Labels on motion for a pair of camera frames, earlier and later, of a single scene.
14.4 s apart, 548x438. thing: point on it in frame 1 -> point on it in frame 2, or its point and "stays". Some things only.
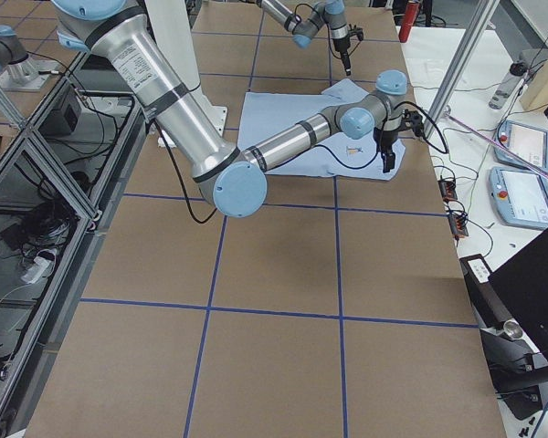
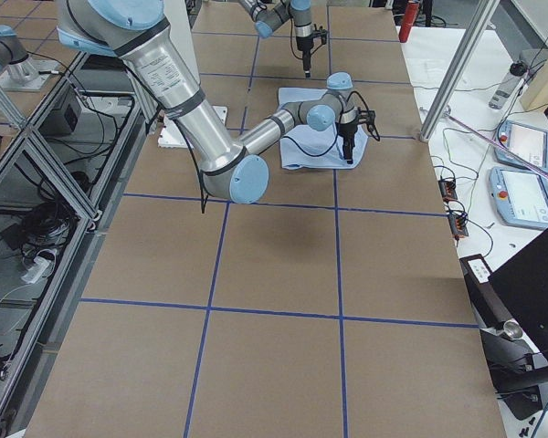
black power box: (62, 120) stays
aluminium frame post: (458, 66) stays
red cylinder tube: (411, 9) stays
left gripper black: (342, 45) -> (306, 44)
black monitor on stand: (521, 310) stays
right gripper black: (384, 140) -> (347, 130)
